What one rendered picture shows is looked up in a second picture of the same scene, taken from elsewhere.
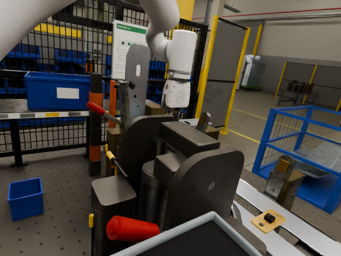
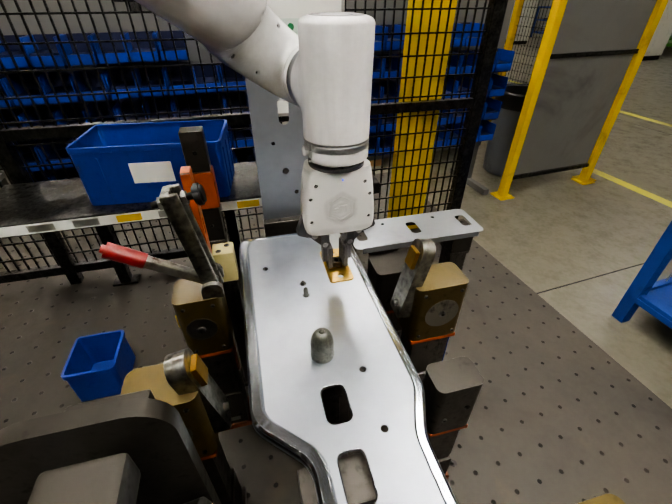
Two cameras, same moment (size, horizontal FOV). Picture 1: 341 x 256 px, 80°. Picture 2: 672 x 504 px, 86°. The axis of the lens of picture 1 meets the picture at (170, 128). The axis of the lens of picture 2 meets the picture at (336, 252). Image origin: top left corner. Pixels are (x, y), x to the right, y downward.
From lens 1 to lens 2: 0.40 m
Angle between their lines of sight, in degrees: 26
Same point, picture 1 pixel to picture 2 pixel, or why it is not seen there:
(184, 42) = (324, 61)
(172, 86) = (312, 186)
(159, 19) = (178, 19)
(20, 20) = not seen: outside the picture
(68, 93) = (153, 172)
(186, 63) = (341, 122)
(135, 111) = (291, 202)
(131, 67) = (264, 106)
